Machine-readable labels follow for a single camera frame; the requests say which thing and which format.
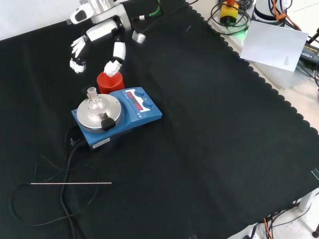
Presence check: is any black coiled cable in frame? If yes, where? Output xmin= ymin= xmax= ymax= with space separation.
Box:
xmin=210 ymin=0 xmax=252 ymax=35

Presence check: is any thin grey rod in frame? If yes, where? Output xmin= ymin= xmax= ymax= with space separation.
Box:
xmin=30 ymin=182 xmax=112 ymax=186

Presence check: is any orange ribbed ring holder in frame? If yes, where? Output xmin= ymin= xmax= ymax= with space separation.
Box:
xmin=96 ymin=71 xmax=125 ymax=94

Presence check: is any pale board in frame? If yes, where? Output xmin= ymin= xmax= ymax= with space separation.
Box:
xmin=240 ymin=20 xmax=310 ymax=73

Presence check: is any black cloth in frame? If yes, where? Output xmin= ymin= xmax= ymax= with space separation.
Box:
xmin=0 ymin=0 xmax=319 ymax=239

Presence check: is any thin black wire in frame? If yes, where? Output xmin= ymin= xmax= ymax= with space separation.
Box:
xmin=8 ymin=154 xmax=100 ymax=227

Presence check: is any yellow stop button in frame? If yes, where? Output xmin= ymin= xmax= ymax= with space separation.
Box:
xmin=220 ymin=0 xmax=239 ymax=27

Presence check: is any heater with blue base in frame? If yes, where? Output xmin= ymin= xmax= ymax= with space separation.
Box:
xmin=71 ymin=86 xmax=163 ymax=152

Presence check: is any orange cable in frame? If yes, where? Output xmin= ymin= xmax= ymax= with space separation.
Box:
xmin=270 ymin=0 xmax=303 ymax=31

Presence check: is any black power adapter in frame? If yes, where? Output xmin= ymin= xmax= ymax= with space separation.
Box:
xmin=299 ymin=42 xmax=319 ymax=67

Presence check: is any thick black power cable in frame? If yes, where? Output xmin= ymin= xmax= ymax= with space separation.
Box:
xmin=59 ymin=138 xmax=88 ymax=239

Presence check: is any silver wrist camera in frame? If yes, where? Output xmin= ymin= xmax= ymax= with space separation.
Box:
xmin=131 ymin=30 xmax=147 ymax=45

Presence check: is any clear round-bottom flask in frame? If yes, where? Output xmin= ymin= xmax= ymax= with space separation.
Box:
xmin=86 ymin=87 xmax=104 ymax=112

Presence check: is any green cable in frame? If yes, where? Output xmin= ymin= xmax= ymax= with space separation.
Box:
xmin=142 ymin=0 xmax=163 ymax=21

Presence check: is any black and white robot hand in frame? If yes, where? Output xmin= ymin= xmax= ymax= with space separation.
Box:
xmin=69 ymin=3 xmax=131 ymax=76

